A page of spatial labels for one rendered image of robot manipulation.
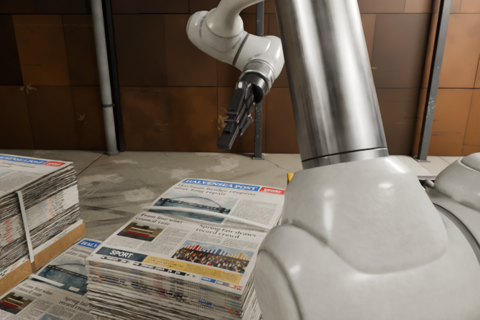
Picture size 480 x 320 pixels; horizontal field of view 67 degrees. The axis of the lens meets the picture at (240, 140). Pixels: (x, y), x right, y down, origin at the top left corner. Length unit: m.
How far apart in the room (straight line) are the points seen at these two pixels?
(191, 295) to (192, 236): 0.13
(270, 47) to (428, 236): 0.74
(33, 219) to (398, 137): 4.11
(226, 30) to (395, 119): 3.72
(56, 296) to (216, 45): 0.74
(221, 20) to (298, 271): 0.74
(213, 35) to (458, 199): 0.71
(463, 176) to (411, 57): 4.02
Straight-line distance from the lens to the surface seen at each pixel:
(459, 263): 0.44
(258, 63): 0.98
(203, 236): 0.69
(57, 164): 1.13
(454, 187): 0.50
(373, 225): 0.37
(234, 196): 0.83
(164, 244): 0.68
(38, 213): 1.07
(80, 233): 1.20
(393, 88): 4.49
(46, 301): 1.01
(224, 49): 1.02
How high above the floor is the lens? 1.43
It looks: 17 degrees down
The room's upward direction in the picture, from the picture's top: straight up
